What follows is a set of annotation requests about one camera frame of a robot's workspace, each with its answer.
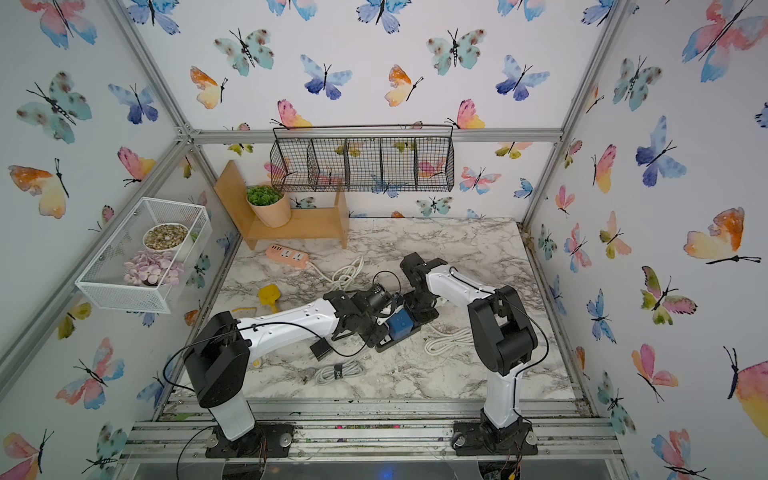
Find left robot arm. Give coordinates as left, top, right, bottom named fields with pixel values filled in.
left=181, top=284, right=403, bottom=441

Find black wire basket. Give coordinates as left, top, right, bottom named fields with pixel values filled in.
left=266, top=124, right=455, bottom=198

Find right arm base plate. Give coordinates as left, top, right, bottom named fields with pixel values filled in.
left=450, top=420, right=538, bottom=457

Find potted green plant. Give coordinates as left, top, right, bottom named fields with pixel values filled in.
left=245, top=184, right=292, bottom=228

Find black power strip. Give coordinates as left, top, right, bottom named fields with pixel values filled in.
left=375, top=310, right=422, bottom=352

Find yellow toy shovel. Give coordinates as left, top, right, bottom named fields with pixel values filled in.
left=230, top=283, right=283, bottom=368

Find pink succulent flowers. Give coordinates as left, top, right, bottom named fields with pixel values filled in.
left=123, top=250, right=184, bottom=287

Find bowl of pebbles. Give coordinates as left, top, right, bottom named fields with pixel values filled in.
left=142, top=223, right=189, bottom=252

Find wooden shelf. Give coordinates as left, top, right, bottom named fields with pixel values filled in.
left=214, top=160, right=349, bottom=250

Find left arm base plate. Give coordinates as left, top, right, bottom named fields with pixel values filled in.
left=205, top=423, right=295, bottom=460

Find pink power strip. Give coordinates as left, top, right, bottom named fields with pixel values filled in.
left=265, top=244, right=310, bottom=269

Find blue plug adapter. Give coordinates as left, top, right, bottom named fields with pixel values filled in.
left=386, top=309, right=414, bottom=341

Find cable bundle of black strip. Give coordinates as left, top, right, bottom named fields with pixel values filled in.
left=314, top=360, right=366, bottom=385

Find white cable of orange strip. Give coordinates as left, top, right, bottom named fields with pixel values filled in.
left=423, top=323, right=475, bottom=358

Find black plug adapter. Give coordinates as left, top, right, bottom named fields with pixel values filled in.
left=310, top=338, right=334, bottom=361

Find white wire basket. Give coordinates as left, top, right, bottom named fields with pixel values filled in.
left=75, top=197, right=213, bottom=314

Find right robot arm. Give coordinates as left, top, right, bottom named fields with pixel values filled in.
left=400, top=253, right=538, bottom=430

